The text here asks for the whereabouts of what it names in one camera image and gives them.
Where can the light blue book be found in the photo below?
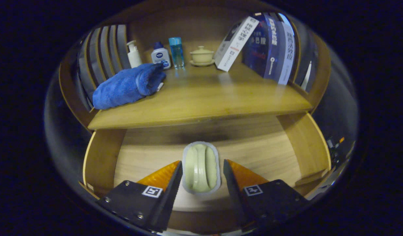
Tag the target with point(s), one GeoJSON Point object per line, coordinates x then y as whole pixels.
{"type": "Point", "coordinates": [286, 55]}

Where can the wooden countertop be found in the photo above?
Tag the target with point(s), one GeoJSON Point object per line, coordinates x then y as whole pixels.
{"type": "Point", "coordinates": [204, 95]}

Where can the white book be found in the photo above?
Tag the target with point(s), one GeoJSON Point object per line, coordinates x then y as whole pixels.
{"type": "Point", "coordinates": [232, 47]}

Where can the black backdrop cloth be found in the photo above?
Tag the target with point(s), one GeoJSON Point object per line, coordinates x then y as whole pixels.
{"type": "Point", "coordinates": [96, 49]}

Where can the dark blue book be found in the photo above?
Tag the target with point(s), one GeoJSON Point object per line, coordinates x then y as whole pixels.
{"type": "Point", "coordinates": [259, 49]}

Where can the white pump bottle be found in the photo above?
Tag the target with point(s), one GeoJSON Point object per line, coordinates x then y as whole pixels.
{"type": "Point", "coordinates": [135, 59]}

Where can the white lotion bottle blue cap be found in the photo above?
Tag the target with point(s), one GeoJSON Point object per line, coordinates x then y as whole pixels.
{"type": "Point", "coordinates": [160, 55]}

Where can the cream lidded teacup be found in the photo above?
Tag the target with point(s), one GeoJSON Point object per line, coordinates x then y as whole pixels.
{"type": "Point", "coordinates": [201, 56]}

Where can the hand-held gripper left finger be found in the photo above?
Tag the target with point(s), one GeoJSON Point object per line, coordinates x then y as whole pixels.
{"type": "Point", "coordinates": [170, 196]}

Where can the teal glass bottle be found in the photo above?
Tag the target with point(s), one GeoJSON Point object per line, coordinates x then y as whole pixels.
{"type": "Point", "coordinates": [177, 52]}

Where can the wooden drawer with black knob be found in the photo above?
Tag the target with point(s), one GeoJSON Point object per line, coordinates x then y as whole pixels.
{"type": "Point", "coordinates": [149, 157]}

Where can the black equipment with orange parts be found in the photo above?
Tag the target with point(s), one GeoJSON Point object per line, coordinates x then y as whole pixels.
{"type": "Point", "coordinates": [332, 144]}

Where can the blue folded towel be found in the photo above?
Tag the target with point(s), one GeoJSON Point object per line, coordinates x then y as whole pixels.
{"type": "Point", "coordinates": [123, 87]}

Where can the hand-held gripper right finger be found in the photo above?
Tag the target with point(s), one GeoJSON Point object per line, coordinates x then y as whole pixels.
{"type": "Point", "coordinates": [236, 196]}

